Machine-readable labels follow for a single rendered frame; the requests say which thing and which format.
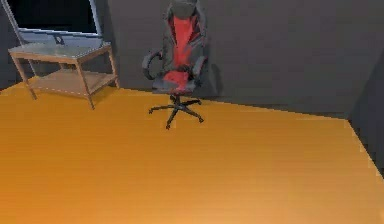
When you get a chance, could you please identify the red and grey office chair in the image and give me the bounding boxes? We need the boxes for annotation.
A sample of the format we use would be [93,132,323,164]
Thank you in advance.
[141,0,210,131]

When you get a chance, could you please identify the wooden table with glass top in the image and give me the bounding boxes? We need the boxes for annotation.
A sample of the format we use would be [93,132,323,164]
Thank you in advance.
[7,41,121,111]

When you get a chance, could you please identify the black television set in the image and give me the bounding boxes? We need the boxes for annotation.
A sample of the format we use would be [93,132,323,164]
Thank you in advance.
[1,0,104,46]

